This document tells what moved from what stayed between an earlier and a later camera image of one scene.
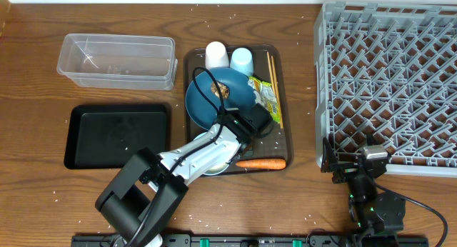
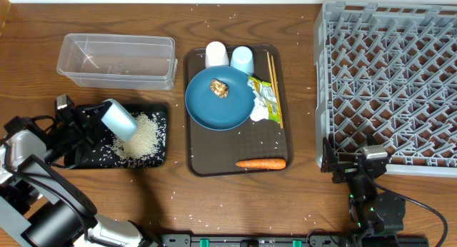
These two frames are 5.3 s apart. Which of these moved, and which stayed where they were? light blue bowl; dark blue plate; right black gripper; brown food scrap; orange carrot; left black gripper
Moved: light blue bowl; left black gripper
Stayed: right black gripper; orange carrot; brown food scrap; dark blue plate
